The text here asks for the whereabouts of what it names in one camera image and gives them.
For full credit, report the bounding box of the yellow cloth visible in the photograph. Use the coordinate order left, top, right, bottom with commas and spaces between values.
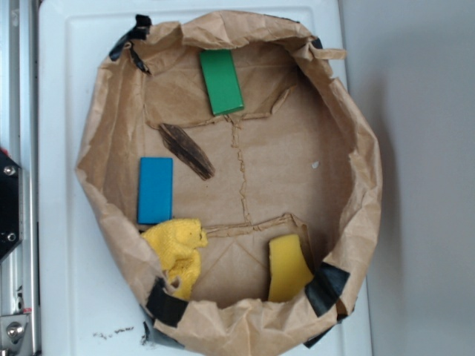
141, 218, 208, 300

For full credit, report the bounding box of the brown paper bag tray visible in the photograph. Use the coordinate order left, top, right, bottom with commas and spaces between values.
76, 11, 382, 355

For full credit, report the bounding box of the dark brown wood chip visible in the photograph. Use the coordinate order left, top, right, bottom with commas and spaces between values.
158, 124, 215, 180

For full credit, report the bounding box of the blue rectangular block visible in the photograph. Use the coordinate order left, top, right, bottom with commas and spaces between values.
137, 157, 173, 225

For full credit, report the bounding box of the yellow sponge piece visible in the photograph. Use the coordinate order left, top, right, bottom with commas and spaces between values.
268, 234, 313, 303

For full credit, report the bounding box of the green rectangular block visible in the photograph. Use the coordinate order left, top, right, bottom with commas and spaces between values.
199, 49, 244, 116

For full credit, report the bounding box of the black tape bottom right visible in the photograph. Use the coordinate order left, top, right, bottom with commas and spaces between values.
302, 261, 351, 349

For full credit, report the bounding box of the black tape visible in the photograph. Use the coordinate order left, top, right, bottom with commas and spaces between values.
302, 261, 351, 349
108, 14, 152, 75
142, 278, 189, 350

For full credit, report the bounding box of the black tape bottom left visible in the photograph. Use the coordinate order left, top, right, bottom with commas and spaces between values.
142, 278, 189, 350

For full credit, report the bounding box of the black tape top left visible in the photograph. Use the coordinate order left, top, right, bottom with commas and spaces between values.
108, 14, 152, 75

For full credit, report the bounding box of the black mounting bracket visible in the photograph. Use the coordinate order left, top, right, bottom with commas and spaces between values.
0, 148, 22, 263

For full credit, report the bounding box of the aluminium frame rail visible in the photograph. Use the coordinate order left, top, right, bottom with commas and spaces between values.
1, 1, 42, 355

